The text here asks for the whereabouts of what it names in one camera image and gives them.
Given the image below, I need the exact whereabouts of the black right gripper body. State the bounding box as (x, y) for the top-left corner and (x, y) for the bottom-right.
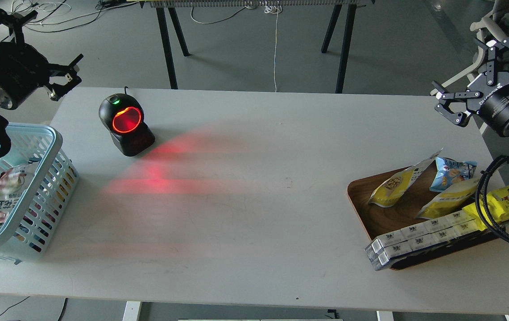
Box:
(468, 71), (509, 137)

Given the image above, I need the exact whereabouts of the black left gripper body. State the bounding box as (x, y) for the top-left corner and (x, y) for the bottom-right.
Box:
(0, 44), (50, 110)

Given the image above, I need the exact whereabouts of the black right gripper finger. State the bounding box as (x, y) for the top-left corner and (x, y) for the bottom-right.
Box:
(474, 38), (509, 85)
(431, 81), (483, 128)

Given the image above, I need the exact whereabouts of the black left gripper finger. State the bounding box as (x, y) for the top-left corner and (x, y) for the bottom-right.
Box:
(46, 53), (84, 101)
(0, 9), (38, 45)

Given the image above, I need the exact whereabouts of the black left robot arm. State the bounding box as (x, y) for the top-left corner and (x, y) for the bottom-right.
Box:
(0, 9), (83, 158)

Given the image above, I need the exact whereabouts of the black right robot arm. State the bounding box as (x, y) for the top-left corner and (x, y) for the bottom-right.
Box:
(432, 38), (509, 137)

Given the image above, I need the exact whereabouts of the blue snack bag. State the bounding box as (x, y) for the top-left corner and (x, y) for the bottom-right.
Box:
(429, 157), (477, 193)

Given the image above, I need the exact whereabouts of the yellow cartoon face snack bag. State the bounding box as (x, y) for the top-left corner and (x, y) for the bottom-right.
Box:
(462, 185), (509, 231)

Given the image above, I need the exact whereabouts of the red white snack bag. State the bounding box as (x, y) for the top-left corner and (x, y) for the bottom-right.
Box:
(0, 159), (40, 229)

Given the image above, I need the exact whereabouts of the light blue plastic basket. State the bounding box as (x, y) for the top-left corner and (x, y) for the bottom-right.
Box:
(0, 123), (79, 264)

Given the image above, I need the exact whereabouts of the black barcode scanner red window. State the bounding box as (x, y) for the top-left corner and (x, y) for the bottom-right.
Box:
(99, 93), (156, 157)

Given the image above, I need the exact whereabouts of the wooden oval tray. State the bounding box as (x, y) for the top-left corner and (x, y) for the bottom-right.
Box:
(347, 163), (497, 270)

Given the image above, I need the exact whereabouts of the long white box pack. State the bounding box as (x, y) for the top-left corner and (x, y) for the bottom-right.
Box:
(364, 210), (479, 271)

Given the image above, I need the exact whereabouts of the black trestle table background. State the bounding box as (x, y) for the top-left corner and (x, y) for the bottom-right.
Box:
(138, 0), (375, 94)

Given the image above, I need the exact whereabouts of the black cable loop right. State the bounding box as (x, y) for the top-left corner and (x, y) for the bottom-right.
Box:
(476, 152), (509, 256)

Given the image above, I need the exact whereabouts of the floor cables tangle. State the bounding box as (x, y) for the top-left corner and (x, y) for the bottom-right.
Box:
(0, 0), (139, 34)

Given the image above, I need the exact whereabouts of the white hanging cable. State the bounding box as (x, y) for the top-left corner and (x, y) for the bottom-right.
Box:
(263, 4), (281, 93)

